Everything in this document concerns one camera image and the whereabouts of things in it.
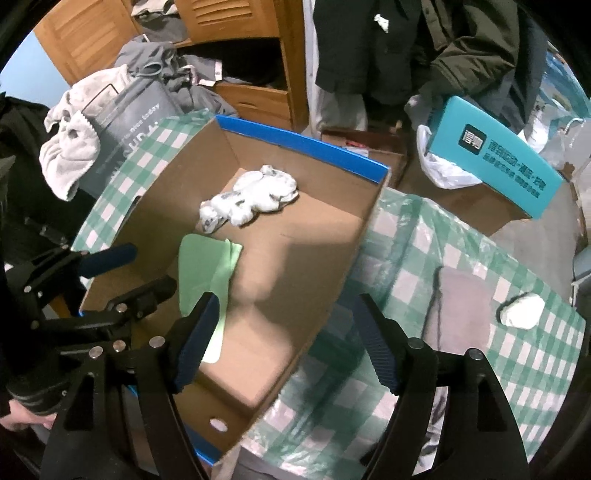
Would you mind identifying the black hanging jacket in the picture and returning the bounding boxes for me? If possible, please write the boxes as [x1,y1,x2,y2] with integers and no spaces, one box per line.
[313,0,444,108]

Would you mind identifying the white plastic bag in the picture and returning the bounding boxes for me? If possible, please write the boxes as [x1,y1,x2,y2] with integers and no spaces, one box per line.
[417,124,483,189]

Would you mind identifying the olive hanging jacket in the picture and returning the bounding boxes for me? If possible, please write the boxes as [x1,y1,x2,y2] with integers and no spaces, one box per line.
[416,0,550,134]

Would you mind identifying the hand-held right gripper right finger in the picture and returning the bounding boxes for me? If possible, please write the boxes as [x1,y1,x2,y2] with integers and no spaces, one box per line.
[353,293,543,480]

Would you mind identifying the person's left hand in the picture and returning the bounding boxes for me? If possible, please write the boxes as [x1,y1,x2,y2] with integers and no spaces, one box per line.
[0,401,58,432]

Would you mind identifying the grey garment on shelf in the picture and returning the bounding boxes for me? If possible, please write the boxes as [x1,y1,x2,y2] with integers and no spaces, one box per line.
[131,0,190,43]

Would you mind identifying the grey clothes pile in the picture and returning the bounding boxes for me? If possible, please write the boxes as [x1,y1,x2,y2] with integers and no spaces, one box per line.
[113,39,238,118]

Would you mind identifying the wooden cabinet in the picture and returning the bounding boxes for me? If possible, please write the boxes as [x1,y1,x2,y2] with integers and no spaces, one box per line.
[32,0,310,134]

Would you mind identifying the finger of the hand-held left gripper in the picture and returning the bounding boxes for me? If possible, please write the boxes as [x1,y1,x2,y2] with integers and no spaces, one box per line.
[44,276,177,344]
[23,244,138,296]

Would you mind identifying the white rolled cloth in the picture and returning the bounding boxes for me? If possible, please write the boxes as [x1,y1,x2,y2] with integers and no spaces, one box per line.
[498,293,546,329]

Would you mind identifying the grey printed bag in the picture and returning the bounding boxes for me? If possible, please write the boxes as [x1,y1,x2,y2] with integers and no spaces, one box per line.
[78,76,185,199]

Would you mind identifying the green checked tablecloth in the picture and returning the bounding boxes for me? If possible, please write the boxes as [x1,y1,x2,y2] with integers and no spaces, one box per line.
[74,108,587,480]

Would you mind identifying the white spotted soft toy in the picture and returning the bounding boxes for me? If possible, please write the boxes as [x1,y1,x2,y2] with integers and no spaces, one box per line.
[198,165,300,234]

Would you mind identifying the large brown cardboard box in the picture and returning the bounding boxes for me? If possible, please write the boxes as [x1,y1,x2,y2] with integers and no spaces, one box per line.
[397,157,532,236]

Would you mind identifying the light green cloth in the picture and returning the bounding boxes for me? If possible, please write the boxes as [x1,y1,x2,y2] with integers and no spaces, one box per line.
[178,234,243,365]

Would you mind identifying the blue-sided cardboard box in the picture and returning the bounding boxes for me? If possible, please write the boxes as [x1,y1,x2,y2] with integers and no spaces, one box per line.
[76,115,391,464]

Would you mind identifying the white towel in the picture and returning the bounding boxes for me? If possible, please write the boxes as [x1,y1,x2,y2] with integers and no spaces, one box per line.
[39,65,131,201]

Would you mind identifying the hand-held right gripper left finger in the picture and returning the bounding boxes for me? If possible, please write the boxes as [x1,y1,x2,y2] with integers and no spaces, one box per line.
[41,292,221,480]

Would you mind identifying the dark cloth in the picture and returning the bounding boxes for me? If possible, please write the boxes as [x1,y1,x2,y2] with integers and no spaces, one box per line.
[0,95,95,264]

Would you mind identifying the teal printed box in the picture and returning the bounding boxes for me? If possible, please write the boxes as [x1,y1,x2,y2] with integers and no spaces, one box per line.
[427,96,565,220]

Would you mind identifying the small brown cardboard box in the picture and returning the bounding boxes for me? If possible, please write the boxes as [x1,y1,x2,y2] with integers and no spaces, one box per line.
[321,127,409,188]

